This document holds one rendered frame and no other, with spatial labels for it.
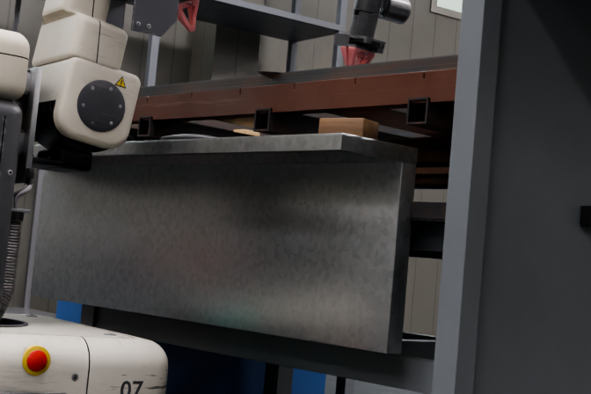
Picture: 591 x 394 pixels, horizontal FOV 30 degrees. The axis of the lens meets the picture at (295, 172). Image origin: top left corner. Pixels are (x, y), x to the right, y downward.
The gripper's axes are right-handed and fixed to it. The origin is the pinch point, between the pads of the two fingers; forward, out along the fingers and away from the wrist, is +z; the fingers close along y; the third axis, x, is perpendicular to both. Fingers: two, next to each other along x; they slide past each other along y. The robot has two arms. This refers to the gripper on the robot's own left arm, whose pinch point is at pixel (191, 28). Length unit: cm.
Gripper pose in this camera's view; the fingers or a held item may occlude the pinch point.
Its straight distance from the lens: 273.1
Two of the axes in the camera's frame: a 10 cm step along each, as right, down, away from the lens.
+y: -5.7, 0.2, 8.2
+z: 2.9, 9.4, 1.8
